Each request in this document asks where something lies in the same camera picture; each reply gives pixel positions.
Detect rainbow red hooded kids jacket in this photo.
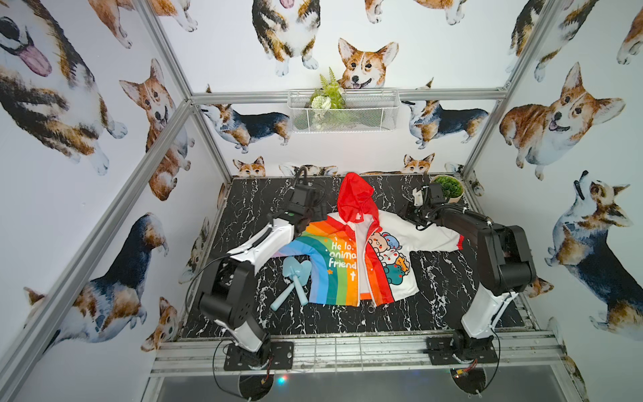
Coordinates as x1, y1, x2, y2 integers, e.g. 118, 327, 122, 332
276, 173, 464, 307

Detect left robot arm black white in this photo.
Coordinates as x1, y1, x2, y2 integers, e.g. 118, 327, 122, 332
186, 205, 328, 362

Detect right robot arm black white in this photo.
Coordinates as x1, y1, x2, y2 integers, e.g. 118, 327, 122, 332
398, 202, 537, 360

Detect pink pot with green plant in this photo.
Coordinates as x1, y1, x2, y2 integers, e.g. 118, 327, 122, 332
432, 175, 465, 204

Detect green fern with white flower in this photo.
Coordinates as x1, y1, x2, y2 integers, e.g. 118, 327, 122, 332
306, 68, 346, 128

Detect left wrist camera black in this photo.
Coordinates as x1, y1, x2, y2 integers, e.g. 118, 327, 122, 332
286, 166, 321, 215

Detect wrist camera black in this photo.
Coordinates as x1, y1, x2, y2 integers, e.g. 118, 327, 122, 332
286, 166, 321, 215
412, 183, 447, 208

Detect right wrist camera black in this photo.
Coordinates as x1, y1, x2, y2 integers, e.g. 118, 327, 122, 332
412, 183, 447, 208

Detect white wire mesh basket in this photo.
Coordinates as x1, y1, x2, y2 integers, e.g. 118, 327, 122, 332
287, 89, 401, 133

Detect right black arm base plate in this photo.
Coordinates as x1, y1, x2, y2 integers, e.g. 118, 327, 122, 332
426, 332, 499, 366

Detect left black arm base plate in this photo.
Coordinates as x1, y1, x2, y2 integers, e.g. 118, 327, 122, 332
224, 341, 295, 371

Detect aluminium front mounting rail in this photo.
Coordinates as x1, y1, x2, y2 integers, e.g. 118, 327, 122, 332
150, 331, 564, 377

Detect aluminium frame profile bars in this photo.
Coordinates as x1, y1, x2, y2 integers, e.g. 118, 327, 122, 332
0, 0, 559, 393

